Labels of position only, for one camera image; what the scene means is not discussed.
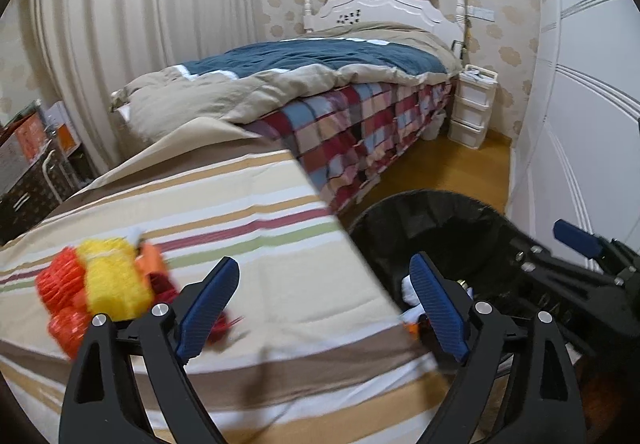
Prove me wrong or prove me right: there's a white wooden bed frame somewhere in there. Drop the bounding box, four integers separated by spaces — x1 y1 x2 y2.
302 0 468 35

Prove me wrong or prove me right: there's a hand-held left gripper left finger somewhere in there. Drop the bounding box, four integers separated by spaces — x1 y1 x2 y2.
59 257 241 444

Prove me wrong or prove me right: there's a bed with plaid sheet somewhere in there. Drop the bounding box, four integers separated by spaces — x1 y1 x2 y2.
110 22 463 140

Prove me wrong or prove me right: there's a dark patterned storage box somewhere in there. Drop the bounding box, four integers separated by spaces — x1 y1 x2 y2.
0 149 96 245

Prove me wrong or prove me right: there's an orange plastic wrapper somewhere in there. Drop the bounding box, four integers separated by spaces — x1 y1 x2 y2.
402 311 426 340

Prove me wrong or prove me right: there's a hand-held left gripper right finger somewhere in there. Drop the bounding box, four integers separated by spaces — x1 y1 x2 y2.
409 251 586 444

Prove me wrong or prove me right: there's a plaid bedsheet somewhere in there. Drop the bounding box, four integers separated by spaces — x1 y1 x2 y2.
247 74 458 215

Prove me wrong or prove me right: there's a cardboard box with orange print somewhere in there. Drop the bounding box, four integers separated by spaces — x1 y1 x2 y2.
0 111 48 195

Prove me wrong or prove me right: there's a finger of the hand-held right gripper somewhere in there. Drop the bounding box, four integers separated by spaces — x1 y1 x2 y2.
512 244 640 325
552 219 640 280

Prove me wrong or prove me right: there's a beige striped curtain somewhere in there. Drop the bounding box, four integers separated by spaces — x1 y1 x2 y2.
27 0 266 175

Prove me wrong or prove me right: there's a striped tablecloth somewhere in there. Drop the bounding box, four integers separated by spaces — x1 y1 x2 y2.
0 117 451 444

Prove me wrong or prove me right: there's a white paper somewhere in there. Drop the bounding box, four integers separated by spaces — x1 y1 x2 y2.
402 274 426 310

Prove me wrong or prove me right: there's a small white bin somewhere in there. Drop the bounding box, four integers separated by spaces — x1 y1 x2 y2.
422 111 447 141

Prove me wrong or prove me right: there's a white and orange box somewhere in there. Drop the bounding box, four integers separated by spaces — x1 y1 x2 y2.
42 100 83 160

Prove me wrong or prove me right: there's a white wardrobe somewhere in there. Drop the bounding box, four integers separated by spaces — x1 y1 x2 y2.
505 0 640 275

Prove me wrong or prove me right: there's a white plastic drawer unit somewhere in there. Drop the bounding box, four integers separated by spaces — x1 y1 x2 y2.
447 65 498 147

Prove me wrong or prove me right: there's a black trash bin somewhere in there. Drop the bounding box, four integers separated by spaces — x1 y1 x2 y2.
347 189 576 365

